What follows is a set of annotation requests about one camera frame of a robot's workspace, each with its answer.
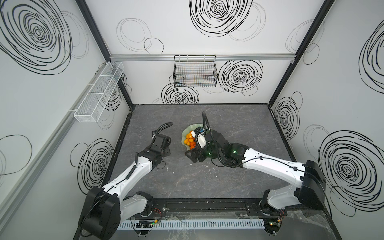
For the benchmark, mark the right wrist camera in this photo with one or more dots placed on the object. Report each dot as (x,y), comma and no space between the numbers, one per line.
(199,135)

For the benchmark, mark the green wavy fruit bowl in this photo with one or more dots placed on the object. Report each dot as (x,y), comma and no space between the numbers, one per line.
(186,132)

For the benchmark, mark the black wire wall basket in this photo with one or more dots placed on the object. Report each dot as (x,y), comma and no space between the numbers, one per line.
(195,74)

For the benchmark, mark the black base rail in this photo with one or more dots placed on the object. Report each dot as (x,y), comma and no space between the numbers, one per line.
(210,205)

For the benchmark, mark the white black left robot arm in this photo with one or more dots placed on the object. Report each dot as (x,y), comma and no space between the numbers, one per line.
(116,191)

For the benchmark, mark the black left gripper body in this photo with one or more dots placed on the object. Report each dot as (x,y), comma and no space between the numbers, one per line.
(166,147)

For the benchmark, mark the white slotted cable duct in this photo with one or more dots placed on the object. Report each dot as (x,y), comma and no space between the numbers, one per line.
(189,224)

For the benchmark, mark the aluminium wall rail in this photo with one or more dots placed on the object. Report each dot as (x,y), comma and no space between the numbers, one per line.
(202,57)

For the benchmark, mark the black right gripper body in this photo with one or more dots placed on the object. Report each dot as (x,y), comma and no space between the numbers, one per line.
(197,153)

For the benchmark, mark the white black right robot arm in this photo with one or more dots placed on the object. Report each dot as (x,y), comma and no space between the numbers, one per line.
(305,182)

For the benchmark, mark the white mesh wall shelf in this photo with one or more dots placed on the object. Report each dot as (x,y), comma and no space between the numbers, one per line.
(102,88)

